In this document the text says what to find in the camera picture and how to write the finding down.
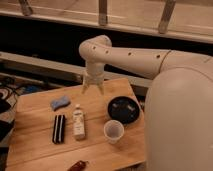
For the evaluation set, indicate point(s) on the black round plate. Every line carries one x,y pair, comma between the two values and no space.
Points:
123,109

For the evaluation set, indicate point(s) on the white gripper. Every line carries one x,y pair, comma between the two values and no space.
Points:
94,75

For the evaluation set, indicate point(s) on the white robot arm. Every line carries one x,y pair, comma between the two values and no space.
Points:
178,105

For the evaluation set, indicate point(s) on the dark cable clutter at left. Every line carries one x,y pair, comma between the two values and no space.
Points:
10,91

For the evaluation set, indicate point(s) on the black white striped eraser block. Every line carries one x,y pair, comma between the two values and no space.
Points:
58,129

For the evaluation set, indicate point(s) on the blue sponge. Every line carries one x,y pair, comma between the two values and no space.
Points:
61,102

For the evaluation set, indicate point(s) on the small clear white bottle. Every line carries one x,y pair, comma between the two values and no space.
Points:
78,123

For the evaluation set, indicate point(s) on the wooden table board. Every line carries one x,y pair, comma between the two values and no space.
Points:
31,147

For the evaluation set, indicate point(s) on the red brown pocket tool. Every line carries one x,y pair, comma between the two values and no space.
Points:
78,166

